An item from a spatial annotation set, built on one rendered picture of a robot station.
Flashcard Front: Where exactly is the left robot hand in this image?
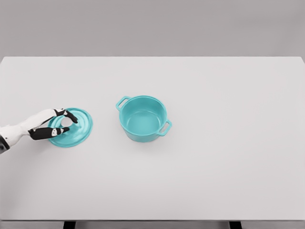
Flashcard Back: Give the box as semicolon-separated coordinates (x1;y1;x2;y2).
20;108;79;141

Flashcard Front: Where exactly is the teal pot lid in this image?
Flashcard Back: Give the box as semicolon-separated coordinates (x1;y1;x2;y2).
47;107;93;148

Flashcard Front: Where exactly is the teal pot with handles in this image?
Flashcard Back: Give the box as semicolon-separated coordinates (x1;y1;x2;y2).
115;95;173;143

